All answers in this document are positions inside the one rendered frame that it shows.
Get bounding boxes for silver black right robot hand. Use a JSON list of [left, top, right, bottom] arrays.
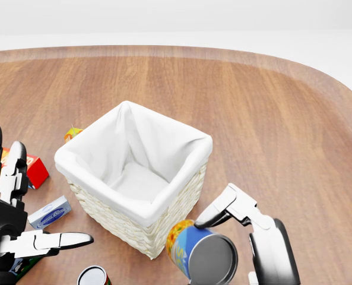
[[194, 182, 301, 285]]

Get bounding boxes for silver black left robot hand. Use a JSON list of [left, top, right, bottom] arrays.
[[0, 120, 94, 285]]

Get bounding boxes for blue alphabet soup can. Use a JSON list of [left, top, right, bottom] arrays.
[[166, 219, 239, 285]]

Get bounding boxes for white wicker basket with liner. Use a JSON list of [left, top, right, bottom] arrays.
[[54, 100, 214, 261]]

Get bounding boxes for pale blue cream cheese box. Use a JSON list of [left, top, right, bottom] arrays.
[[27, 195, 72, 230]]

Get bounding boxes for green printed food box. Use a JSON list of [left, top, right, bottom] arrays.
[[8, 256, 45, 283]]

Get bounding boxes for red printed food box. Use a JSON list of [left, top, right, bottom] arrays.
[[0, 147, 50, 190]]

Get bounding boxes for red can with white top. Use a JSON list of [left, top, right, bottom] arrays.
[[77, 265, 113, 285]]

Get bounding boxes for small yellow orange carton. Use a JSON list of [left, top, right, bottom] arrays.
[[64, 124, 84, 144]]

